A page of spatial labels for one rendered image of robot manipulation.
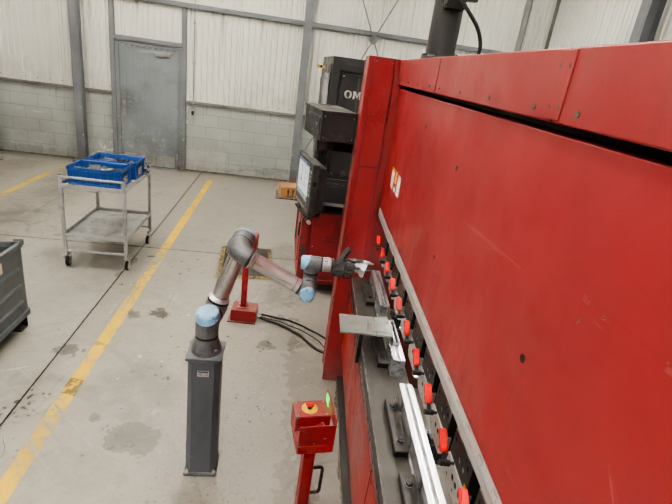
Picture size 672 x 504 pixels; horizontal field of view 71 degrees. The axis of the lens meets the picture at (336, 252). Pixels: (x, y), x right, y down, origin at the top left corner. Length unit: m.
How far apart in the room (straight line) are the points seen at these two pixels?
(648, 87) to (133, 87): 9.11
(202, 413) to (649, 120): 2.38
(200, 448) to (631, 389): 2.39
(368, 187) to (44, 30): 7.85
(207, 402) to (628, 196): 2.24
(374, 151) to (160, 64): 6.82
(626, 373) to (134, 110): 9.25
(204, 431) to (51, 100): 8.16
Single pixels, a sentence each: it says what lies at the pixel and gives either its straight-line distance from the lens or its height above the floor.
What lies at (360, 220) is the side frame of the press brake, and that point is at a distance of 3.12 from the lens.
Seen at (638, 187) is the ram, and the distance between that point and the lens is 0.82.
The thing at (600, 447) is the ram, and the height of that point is 1.73.
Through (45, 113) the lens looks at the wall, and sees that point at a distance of 10.22.
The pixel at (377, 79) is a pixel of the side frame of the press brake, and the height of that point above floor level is 2.17.
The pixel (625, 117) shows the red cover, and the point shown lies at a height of 2.19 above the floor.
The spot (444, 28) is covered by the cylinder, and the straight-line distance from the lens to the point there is 2.72.
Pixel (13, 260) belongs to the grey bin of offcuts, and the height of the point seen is 0.60.
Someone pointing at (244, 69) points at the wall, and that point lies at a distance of 9.20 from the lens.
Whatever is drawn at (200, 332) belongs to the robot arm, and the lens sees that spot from 2.45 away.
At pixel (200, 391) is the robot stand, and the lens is 2.62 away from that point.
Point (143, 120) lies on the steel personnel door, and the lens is 9.59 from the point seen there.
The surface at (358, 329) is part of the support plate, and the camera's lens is 2.40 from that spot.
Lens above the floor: 2.20
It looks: 21 degrees down
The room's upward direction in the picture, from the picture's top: 8 degrees clockwise
